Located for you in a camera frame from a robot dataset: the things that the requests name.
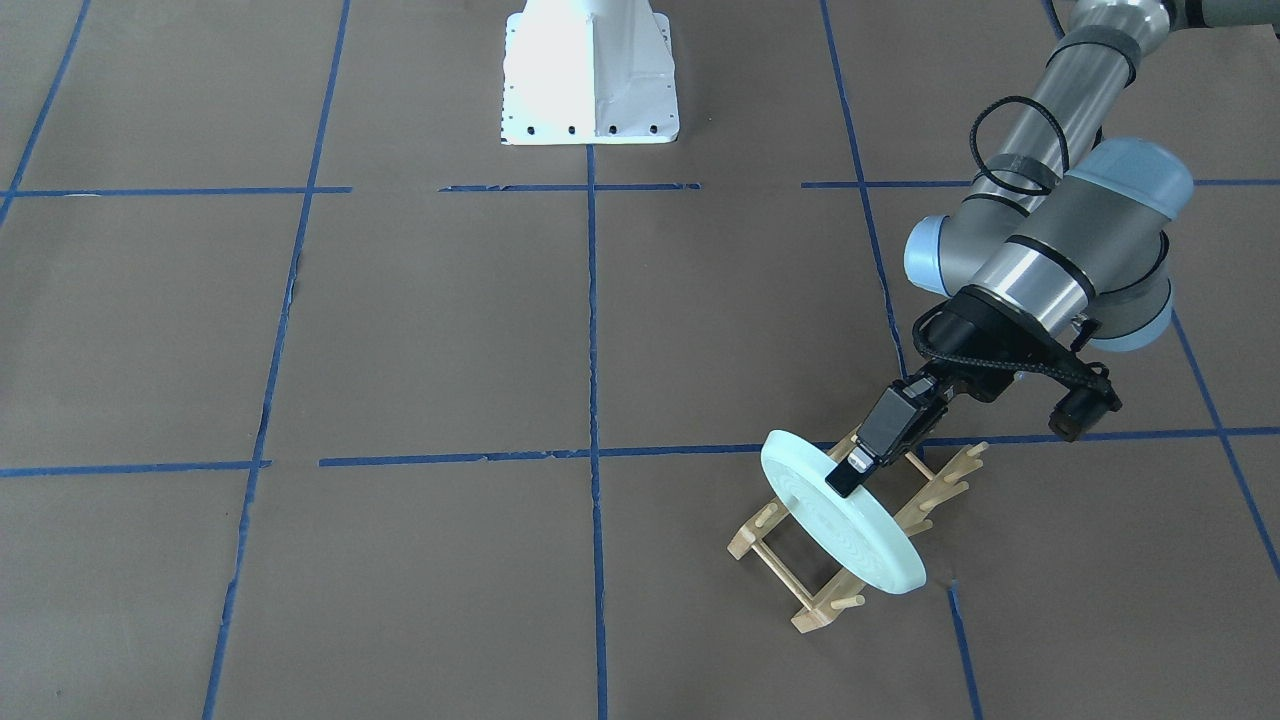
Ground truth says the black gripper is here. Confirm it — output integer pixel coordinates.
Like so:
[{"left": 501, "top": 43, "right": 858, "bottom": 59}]
[{"left": 826, "top": 286, "right": 1056, "bottom": 498}]

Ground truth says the light green ceramic plate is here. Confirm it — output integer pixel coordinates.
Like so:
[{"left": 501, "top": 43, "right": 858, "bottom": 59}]
[{"left": 760, "top": 429, "right": 927, "bottom": 594}]

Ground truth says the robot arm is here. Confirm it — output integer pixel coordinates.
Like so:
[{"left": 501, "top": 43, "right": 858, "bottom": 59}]
[{"left": 819, "top": 1, "right": 1277, "bottom": 497}]

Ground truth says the wooden plate rack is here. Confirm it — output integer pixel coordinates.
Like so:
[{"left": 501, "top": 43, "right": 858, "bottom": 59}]
[{"left": 727, "top": 429, "right": 989, "bottom": 633}]

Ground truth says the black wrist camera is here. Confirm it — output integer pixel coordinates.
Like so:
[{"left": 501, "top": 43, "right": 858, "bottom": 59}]
[{"left": 1046, "top": 346, "right": 1123, "bottom": 442}]

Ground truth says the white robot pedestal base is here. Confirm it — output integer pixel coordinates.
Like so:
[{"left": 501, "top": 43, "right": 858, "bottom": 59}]
[{"left": 500, "top": 1, "right": 681, "bottom": 146}]

